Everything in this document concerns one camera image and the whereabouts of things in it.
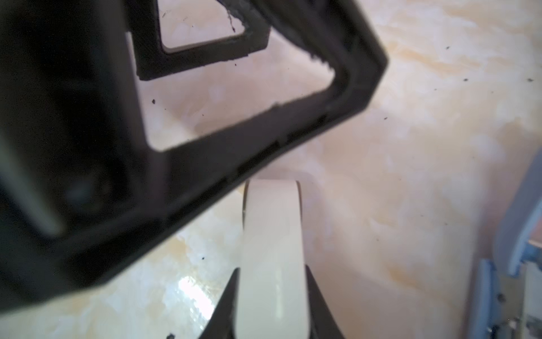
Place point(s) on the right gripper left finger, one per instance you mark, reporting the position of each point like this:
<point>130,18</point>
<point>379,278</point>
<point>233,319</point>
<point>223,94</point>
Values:
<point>220,325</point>

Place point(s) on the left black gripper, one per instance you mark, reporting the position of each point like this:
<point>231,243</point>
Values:
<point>66,85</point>

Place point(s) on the light blue mini stapler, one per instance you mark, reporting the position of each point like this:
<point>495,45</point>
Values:
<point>506,302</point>

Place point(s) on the white mini stapler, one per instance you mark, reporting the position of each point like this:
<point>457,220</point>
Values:
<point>272,294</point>

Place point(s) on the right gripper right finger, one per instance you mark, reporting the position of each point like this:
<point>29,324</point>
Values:
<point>323,324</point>

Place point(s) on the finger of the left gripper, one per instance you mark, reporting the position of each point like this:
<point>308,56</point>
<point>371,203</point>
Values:
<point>154,60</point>
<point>161,191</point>

